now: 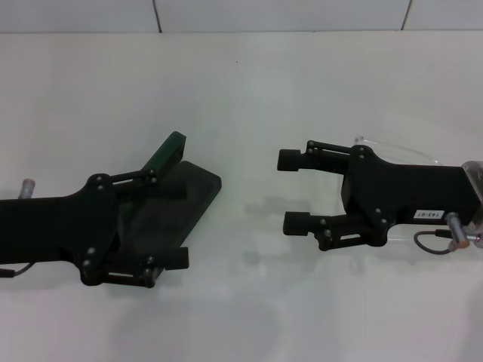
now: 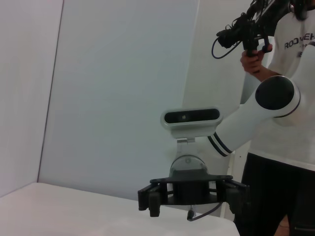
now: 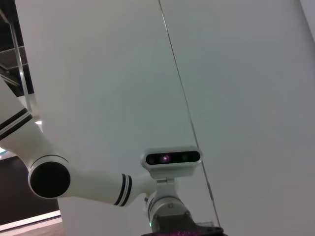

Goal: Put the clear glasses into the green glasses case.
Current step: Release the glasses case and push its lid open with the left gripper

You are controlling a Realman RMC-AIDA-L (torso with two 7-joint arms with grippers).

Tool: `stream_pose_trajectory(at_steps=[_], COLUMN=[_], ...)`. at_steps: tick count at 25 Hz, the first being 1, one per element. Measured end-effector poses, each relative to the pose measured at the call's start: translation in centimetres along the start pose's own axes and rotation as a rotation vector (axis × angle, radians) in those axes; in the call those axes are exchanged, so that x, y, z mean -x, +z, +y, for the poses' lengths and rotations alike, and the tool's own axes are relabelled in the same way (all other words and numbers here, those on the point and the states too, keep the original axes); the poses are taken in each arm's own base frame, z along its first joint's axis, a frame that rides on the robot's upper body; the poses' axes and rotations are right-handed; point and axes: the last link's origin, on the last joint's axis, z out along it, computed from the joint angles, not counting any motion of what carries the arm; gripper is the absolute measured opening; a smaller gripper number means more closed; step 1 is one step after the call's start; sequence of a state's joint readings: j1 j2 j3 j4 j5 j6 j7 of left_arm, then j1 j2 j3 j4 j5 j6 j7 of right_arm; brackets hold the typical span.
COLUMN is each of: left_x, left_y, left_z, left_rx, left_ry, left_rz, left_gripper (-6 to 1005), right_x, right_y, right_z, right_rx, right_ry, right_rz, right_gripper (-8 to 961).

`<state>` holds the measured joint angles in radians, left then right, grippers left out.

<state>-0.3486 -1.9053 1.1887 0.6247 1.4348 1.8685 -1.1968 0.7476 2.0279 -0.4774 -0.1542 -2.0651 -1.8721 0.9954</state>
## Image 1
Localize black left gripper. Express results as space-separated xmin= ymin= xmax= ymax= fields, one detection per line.
xmin=0 ymin=173 xmax=122 ymax=287

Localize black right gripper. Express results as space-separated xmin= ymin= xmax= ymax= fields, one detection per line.
xmin=282 ymin=145 xmax=483 ymax=253

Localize green glasses case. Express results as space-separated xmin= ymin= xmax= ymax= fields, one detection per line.
xmin=112 ymin=130 xmax=223 ymax=275

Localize clear white glasses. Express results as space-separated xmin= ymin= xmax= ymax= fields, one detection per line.
xmin=335 ymin=134 xmax=446 ymax=244

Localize silver left camera bracket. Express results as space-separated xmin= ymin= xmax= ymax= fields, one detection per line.
xmin=20 ymin=179 xmax=37 ymax=200

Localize left gripper cable with plug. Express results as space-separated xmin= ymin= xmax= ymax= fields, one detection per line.
xmin=0 ymin=265 xmax=34 ymax=279

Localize gripper cable with plug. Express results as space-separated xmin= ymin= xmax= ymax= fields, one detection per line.
xmin=413 ymin=212 xmax=483 ymax=256
xmin=0 ymin=265 xmax=34 ymax=279

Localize right gripper cable with plug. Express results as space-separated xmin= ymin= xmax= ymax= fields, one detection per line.
xmin=413 ymin=212 xmax=483 ymax=256

